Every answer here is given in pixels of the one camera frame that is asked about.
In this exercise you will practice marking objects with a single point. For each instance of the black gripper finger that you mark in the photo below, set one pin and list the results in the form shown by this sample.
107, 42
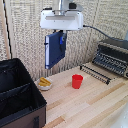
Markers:
63, 41
55, 31

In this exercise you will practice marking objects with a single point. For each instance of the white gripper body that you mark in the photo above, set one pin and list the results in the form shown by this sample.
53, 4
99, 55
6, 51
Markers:
61, 20

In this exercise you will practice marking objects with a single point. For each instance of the blue hardcover book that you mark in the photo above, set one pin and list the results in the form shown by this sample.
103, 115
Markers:
53, 50

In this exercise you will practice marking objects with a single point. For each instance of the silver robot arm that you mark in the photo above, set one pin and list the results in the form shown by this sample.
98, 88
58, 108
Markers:
65, 4

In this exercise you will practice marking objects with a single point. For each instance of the red plastic cup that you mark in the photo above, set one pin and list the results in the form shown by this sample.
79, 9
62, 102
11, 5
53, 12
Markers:
77, 81

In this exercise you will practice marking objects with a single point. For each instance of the yellow food pieces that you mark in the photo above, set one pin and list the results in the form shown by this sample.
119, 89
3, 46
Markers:
44, 81

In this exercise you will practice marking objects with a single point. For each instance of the white bowl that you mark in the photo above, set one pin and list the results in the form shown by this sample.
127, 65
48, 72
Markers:
45, 87

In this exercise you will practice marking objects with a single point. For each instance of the black metal appliance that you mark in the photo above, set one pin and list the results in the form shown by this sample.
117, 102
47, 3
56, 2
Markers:
111, 56

